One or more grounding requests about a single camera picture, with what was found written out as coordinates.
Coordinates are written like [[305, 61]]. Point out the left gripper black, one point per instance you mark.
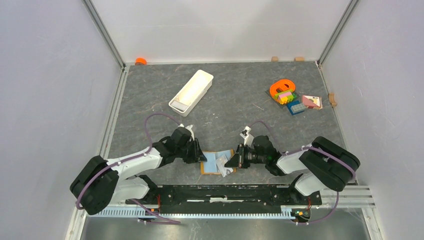
[[197, 156]]

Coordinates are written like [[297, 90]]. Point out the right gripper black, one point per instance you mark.
[[238, 159]]

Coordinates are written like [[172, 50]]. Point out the silver credit card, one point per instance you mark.
[[220, 164]]

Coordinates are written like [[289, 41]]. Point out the orange card holder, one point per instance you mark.
[[209, 167]]

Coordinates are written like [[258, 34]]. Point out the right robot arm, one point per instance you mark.
[[325, 164]]

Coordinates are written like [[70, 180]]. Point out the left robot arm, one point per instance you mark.
[[109, 181]]

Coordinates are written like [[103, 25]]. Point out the white rectangular tray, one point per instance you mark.
[[191, 93]]

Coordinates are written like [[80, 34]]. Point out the blue brick block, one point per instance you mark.
[[296, 107]]

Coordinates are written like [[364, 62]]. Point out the colourful brick block stack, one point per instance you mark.
[[285, 97]]

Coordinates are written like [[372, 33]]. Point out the pink wooden puzzle block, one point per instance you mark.
[[312, 102]]

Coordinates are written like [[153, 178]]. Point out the orange round cap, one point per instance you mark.
[[140, 61]]

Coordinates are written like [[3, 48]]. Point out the wooden arch piece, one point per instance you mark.
[[332, 100]]

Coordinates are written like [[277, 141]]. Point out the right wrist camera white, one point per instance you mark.
[[247, 136]]

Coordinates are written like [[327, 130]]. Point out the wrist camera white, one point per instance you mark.
[[247, 136], [191, 128]]

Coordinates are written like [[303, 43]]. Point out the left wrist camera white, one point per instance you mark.
[[191, 128]]

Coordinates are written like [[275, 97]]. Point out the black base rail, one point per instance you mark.
[[227, 199]]

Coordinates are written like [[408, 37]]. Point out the white cable comb strip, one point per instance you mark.
[[136, 211]]

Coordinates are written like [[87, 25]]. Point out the orange ring toy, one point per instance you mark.
[[281, 86]]

